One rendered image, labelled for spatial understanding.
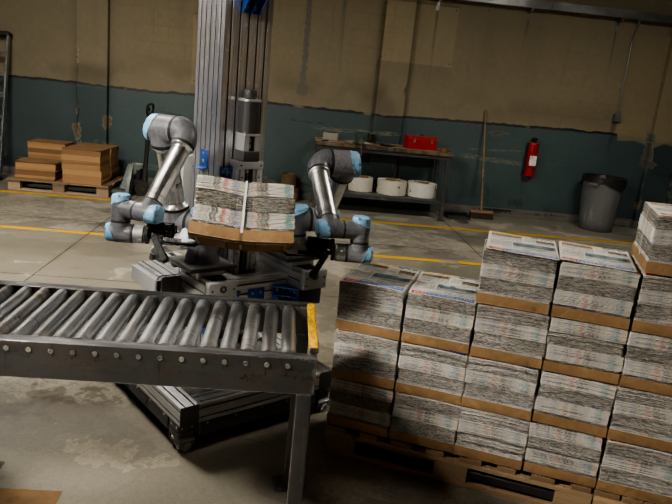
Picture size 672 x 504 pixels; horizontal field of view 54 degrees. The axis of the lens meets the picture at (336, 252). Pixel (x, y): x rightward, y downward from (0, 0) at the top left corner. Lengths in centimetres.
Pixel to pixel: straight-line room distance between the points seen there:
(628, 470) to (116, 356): 202
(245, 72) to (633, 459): 232
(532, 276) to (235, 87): 153
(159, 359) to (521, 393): 148
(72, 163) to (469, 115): 529
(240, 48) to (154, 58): 638
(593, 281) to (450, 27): 712
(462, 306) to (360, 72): 682
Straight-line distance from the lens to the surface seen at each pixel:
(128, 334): 221
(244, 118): 302
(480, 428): 292
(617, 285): 270
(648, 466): 299
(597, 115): 1018
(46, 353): 218
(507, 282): 269
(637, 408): 287
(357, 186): 880
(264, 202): 245
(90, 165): 859
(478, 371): 281
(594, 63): 1013
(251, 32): 310
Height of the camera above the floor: 163
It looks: 14 degrees down
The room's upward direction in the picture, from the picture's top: 6 degrees clockwise
